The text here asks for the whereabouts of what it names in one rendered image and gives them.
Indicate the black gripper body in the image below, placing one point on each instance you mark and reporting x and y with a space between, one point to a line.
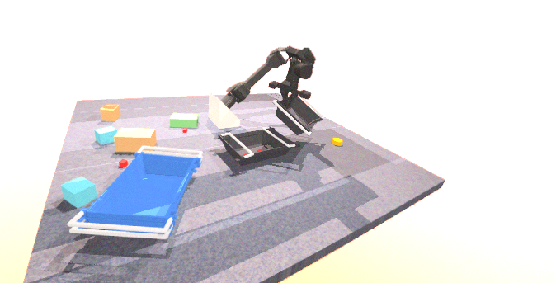
303 94

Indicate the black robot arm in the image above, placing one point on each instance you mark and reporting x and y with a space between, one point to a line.
301 64

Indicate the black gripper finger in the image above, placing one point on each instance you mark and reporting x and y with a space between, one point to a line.
284 95
291 97

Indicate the light green rectangular block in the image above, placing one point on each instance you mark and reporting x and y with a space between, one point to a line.
183 120

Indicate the light blue block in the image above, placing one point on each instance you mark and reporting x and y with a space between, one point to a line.
79 191
105 135

